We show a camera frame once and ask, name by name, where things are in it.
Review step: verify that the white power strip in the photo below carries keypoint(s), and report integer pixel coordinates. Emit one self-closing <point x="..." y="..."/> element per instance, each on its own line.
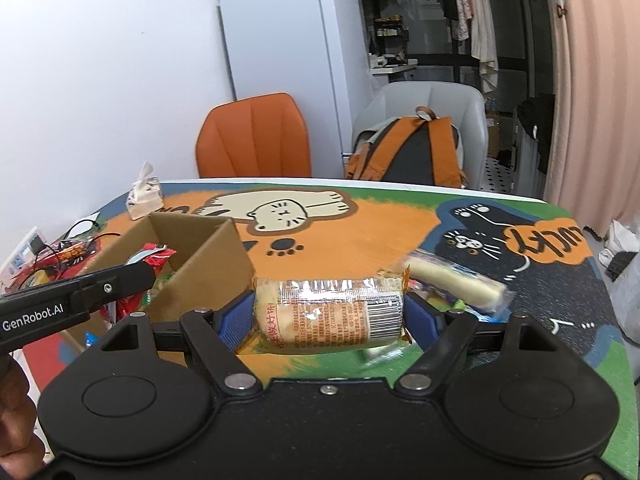
<point x="22" y="257"/>

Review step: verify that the pink curtain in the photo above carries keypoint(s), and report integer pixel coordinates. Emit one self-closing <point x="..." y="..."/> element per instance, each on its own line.
<point x="595" y="85"/>

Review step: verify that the white tissue pack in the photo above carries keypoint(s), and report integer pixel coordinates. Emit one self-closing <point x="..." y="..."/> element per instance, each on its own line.
<point x="145" y="197"/>

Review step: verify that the orange and grey backpack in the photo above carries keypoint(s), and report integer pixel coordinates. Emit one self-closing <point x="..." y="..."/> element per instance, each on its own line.
<point x="420" y="155"/>

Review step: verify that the orange snack wrapper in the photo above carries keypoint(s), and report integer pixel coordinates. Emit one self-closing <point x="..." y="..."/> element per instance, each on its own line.
<point x="74" y="251"/>

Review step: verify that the grey armchair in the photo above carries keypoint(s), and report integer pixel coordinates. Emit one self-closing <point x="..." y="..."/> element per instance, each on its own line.
<point x="450" y="105"/>

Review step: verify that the orange-wrapped bread packet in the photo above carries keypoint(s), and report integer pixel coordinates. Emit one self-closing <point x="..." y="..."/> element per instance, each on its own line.
<point x="325" y="312"/>

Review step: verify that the green snack packet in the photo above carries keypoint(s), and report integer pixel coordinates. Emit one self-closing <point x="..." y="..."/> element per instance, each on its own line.
<point x="162" y="286"/>

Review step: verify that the red snack packet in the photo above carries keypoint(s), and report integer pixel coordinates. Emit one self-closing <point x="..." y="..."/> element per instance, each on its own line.
<point x="157" y="255"/>

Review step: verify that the hanging clothes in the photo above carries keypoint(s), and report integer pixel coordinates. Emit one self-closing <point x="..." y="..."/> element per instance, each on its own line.
<point x="480" y="20"/>

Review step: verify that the person's left hand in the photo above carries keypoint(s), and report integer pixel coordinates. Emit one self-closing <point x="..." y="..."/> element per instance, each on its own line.
<point x="15" y="410"/>

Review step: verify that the large white plastic bag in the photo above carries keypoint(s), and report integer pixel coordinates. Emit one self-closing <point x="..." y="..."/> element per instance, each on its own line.
<point x="622" y="245"/>

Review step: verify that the orange chair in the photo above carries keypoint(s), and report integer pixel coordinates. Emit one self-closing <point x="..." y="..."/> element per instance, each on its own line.
<point x="250" y="135"/>

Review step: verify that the long white bread packet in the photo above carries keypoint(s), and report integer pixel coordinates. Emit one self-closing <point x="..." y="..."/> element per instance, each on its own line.
<point x="455" y="280"/>

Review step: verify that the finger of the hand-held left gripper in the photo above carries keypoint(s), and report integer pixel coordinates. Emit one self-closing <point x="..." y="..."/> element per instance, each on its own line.
<point x="115" y="285"/>

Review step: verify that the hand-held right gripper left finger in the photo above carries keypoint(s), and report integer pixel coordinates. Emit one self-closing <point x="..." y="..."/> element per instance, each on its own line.
<point x="237" y="321"/>

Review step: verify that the spice rack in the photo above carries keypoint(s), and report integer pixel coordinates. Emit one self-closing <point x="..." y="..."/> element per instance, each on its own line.
<point x="392" y="32"/>

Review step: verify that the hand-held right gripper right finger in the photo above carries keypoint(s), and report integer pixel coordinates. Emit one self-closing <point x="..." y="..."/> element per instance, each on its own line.
<point x="424" y="321"/>

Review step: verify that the black garment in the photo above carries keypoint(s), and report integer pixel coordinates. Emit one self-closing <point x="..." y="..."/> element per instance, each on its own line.
<point x="537" y="130"/>

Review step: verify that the green candy packet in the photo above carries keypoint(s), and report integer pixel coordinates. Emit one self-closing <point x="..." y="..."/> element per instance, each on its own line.
<point x="450" y="302"/>

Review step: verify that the white refrigerator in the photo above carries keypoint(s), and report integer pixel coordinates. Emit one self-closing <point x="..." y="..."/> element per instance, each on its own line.
<point x="290" y="60"/>

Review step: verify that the small brown cardboard box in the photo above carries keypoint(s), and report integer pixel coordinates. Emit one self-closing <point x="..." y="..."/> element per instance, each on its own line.
<point x="500" y="135"/>

